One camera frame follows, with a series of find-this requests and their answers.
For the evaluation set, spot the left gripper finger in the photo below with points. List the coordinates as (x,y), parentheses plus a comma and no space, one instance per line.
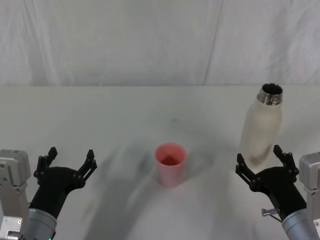
(44,161)
(87,166)

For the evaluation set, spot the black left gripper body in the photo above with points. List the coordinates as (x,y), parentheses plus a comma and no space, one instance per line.
(53,185)

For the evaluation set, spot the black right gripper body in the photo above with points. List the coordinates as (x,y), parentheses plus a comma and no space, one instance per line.
(277,185)

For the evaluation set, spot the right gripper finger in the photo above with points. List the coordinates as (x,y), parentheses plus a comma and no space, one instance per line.
(286,158)
(246,171)

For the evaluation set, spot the cream vacuum bottle steel neck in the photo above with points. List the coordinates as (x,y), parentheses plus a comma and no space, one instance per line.
(262,125)

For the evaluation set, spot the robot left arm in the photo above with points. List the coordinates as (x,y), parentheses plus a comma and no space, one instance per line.
(13,190)

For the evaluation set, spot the white table cloth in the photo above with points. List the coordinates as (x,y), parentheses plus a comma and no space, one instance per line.
(120,120)

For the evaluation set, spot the pink plastic cup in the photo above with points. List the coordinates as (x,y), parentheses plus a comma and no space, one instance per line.
(170,172)

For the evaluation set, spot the white curtain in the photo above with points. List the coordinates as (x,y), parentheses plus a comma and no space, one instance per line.
(125,40)

